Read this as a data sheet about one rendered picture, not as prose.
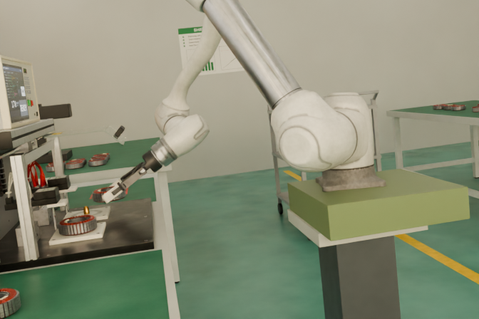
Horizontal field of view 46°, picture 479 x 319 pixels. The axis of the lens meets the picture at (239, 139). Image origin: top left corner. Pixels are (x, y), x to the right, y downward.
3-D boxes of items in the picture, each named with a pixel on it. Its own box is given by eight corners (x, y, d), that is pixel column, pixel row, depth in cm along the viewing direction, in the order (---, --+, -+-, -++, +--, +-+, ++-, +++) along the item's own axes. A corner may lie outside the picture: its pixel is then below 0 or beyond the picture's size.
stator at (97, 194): (126, 194, 199) (125, 184, 199) (125, 199, 188) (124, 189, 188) (95, 198, 198) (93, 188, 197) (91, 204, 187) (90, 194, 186)
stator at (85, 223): (99, 223, 175) (98, 212, 174) (95, 233, 164) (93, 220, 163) (62, 228, 173) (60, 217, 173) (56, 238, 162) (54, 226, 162)
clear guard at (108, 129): (125, 139, 212) (124, 123, 211) (123, 145, 188) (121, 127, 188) (37, 149, 207) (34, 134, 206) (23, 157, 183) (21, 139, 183)
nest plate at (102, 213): (110, 209, 201) (110, 206, 201) (107, 218, 186) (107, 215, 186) (68, 215, 198) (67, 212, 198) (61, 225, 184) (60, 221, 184)
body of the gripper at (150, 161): (150, 147, 198) (129, 164, 197) (150, 150, 190) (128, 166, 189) (162, 164, 199) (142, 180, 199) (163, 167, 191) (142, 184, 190)
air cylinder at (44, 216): (53, 219, 194) (50, 204, 193) (49, 224, 187) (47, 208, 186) (38, 221, 193) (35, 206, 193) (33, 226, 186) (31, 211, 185)
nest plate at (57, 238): (105, 225, 177) (105, 221, 177) (102, 237, 162) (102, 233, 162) (57, 232, 175) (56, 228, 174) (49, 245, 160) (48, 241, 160)
